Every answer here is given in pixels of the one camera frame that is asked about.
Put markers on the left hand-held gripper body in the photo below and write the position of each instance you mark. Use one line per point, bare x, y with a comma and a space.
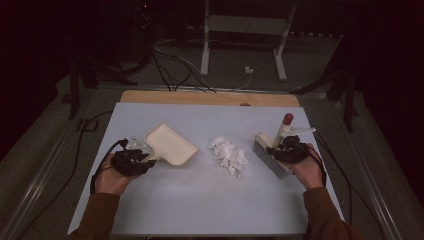
128, 163

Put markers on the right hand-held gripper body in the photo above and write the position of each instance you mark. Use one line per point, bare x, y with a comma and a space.
293, 151

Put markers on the cream brush with red cap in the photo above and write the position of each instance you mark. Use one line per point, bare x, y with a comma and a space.
268, 155

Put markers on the cream plastic dustpan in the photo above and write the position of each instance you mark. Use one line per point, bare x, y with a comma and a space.
168, 143

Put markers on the pile of white paper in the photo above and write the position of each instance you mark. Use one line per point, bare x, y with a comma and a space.
230, 155

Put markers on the person's right hand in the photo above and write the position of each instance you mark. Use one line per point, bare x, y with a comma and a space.
308, 171

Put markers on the person's left hand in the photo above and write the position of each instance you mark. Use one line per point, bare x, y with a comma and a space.
110, 181

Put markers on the white table cover sheet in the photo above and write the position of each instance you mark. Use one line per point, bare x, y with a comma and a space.
200, 200

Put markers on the black tripod stand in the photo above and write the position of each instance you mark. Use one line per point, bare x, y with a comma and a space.
75, 86
348, 96

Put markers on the grey metal stand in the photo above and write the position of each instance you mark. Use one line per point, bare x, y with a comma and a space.
246, 25

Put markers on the metal floor rail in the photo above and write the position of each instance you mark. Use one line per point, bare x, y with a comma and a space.
36, 196
370, 186

